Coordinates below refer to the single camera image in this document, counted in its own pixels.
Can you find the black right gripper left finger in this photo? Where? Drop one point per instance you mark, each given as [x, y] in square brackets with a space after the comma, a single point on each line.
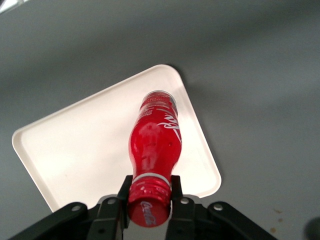
[110, 220]

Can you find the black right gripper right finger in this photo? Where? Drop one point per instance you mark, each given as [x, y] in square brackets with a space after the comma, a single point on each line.
[181, 220]

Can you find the red coke bottle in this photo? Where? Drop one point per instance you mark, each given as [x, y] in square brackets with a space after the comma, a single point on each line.
[155, 150]

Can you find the cream plastic tray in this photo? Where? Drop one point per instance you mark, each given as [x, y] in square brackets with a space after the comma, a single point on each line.
[82, 150]

